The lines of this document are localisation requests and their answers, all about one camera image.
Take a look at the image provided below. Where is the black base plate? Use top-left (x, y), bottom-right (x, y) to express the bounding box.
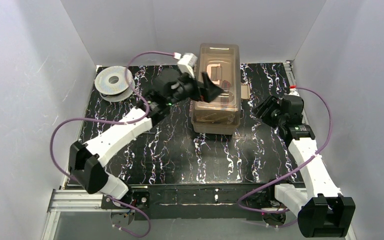
top-left (99, 180), bottom-right (299, 221)

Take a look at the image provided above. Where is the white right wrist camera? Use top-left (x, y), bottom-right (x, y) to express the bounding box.
top-left (288, 85), bottom-right (300, 97)

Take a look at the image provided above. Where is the aluminium frame rail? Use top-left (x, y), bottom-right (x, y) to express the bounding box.
top-left (41, 188), bottom-right (357, 240)

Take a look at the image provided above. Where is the beige plastic tool box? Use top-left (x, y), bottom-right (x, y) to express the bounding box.
top-left (190, 43), bottom-right (242, 135)

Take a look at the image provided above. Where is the white filament spool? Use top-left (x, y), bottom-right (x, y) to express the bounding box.
top-left (94, 66), bottom-right (136, 103)

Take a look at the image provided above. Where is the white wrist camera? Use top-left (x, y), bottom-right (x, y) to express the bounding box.
top-left (288, 85), bottom-right (300, 97)
top-left (173, 52), bottom-right (198, 79)

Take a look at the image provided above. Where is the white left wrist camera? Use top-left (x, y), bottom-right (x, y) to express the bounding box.
top-left (173, 52), bottom-right (198, 79)

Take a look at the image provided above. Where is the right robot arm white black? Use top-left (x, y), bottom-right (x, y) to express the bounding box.
top-left (252, 94), bottom-right (356, 240)

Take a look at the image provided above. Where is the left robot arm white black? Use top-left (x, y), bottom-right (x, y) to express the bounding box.
top-left (68, 68), bottom-right (224, 200)

